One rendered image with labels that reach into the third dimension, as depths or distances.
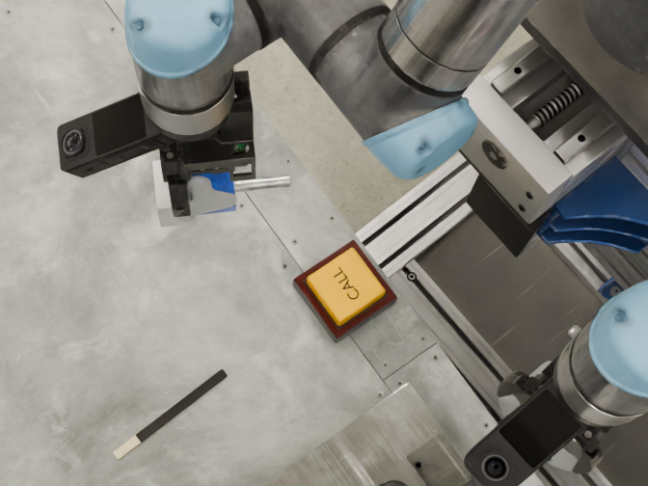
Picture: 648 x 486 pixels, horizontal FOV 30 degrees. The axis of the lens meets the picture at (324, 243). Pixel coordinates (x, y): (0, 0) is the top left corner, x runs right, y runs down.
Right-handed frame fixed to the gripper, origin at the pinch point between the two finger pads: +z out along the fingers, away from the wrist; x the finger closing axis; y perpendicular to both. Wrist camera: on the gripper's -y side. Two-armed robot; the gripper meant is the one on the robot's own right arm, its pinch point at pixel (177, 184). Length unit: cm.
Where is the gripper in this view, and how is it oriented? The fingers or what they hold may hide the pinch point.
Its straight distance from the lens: 117.2
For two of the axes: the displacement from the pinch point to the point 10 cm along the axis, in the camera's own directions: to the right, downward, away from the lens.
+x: -1.3, -9.5, 3.0
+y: 9.9, -1.1, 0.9
